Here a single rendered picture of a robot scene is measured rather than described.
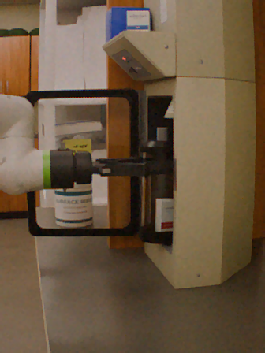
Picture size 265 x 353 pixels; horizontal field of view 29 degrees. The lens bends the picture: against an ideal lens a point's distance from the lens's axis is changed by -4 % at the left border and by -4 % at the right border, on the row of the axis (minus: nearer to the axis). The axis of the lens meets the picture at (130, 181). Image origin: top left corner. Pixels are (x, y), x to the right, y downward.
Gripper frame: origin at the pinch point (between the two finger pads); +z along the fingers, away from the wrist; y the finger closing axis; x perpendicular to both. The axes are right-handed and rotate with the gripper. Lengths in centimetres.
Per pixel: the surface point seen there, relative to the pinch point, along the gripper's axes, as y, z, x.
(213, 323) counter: -35.3, 2.5, 26.4
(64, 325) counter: -31.1, -25.8, 26.0
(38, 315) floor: 195, -38, 120
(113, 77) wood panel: 22.7, -7.6, -21.9
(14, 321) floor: 186, -53, 120
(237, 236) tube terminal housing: -7.6, 17.1, 17.1
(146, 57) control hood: -14.0, -5.7, -24.9
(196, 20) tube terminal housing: -14.0, 5.7, -33.5
